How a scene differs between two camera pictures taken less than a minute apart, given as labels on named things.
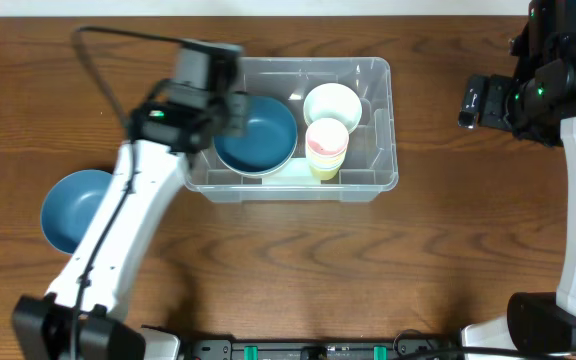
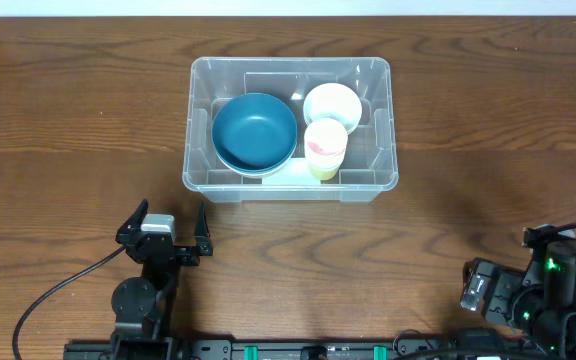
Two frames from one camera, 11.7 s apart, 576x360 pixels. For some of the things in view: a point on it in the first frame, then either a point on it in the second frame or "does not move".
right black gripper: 491,103 to 479,288
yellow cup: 324,175 does not move
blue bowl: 269,141 does not move
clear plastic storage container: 372,159 does not move
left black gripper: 238,113 to 166,251
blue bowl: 69,205 to 255,132
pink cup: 327,137 does not move
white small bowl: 333,100 does not move
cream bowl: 248,174 does not move
